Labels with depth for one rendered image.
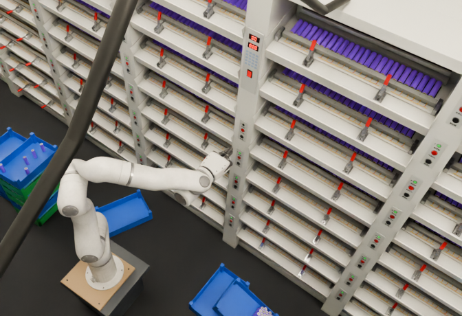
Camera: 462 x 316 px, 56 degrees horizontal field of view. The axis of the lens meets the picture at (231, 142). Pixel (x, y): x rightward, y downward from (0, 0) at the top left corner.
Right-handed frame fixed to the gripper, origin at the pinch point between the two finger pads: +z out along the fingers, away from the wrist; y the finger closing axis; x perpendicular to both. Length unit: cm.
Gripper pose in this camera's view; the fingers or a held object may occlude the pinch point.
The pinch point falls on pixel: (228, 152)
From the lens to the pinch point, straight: 186.9
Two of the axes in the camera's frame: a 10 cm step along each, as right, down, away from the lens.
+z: 5.9, -5.8, 5.6
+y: 8.0, 4.9, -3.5
